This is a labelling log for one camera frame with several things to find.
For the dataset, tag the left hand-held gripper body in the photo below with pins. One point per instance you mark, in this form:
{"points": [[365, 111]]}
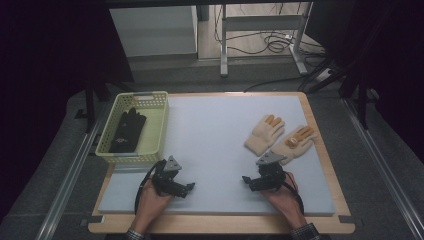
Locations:
{"points": [[165, 178]]}

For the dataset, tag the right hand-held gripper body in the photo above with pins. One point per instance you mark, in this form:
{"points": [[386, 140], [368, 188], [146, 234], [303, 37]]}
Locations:
{"points": [[273, 175]]}

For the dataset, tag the pale green plastic basket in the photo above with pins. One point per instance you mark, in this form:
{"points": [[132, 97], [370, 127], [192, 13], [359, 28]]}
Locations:
{"points": [[153, 130]]}

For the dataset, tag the black glove with emblem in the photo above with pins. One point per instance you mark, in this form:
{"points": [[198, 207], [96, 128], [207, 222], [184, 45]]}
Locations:
{"points": [[127, 131]]}

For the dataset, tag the person's right hand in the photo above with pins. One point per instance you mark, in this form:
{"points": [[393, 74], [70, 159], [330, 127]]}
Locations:
{"points": [[285, 203]]}

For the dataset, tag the person's left hand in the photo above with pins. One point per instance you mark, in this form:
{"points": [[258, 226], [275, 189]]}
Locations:
{"points": [[150, 206]]}

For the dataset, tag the beige knit glove with label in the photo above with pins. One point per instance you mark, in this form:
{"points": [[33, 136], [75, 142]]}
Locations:
{"points": [[295, 143]]}

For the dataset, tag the white foam mat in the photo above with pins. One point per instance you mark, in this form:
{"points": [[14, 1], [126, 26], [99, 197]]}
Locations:
{"points": [[213, 146]]}

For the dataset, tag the black stand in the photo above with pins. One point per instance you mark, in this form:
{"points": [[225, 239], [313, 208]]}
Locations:
{"points": [[90, 103], [361, 96]]}

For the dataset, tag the black tripod legs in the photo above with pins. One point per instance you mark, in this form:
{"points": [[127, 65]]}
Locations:
{"points": [[320, 75]]}

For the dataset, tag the white cabinet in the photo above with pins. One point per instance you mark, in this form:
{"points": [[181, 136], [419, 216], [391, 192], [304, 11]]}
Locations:
{"points": [[156, 30]]}

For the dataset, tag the metal floor rail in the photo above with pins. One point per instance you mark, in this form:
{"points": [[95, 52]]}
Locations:
{"points": [[383, 166], [66, 180]]}

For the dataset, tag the grey metal table frame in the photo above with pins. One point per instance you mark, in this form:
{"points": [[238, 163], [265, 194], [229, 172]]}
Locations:
{"points": [[260, 23]]}

